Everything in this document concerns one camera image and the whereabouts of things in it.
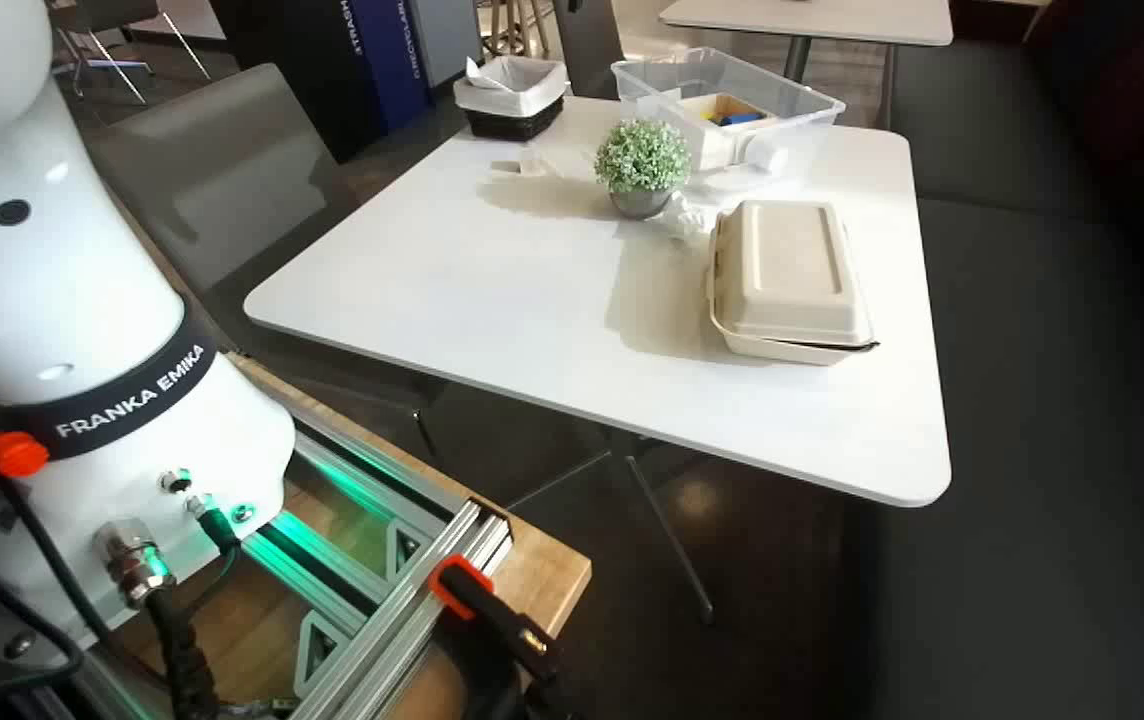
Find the grey chair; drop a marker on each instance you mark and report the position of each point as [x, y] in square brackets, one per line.
[219, 174]

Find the metal frame background chair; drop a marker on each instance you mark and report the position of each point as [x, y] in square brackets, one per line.
[97, 55]

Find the black cabinet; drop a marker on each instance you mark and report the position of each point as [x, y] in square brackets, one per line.
[286, 55]

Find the crumpled clear plastic wrap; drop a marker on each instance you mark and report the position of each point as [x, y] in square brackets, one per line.
[689, 221]

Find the aluminium profile rail frame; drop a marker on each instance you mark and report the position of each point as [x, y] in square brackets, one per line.
[387, 622]

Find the small wooden block box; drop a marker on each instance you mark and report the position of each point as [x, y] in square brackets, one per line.
[702, 107]

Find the blue banner panel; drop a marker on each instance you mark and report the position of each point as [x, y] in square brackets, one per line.
[393, 55]

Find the metal table legs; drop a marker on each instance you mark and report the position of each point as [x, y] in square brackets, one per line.
[656, 527]

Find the black bin with white liner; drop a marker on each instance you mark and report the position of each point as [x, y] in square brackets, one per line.
[513, 91]

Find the white plastic cylinder piece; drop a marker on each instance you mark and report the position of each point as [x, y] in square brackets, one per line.
[763, 152]

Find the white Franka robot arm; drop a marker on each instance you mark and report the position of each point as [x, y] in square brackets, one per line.
[67, 267]

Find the thin black utensil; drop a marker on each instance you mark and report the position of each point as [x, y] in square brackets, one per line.
[852, 346]

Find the small green potted plant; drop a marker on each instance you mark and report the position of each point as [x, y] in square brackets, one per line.
[643, 158]

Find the beige clamshell takeout container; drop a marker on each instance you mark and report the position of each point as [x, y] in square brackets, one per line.
[786, 275]

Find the black couch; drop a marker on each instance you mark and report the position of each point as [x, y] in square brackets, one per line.
[1065, 402]

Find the orange black clamp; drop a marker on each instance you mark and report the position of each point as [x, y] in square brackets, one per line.
[466, 583]

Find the wooden base board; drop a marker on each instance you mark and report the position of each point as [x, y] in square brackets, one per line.
[548, 572]

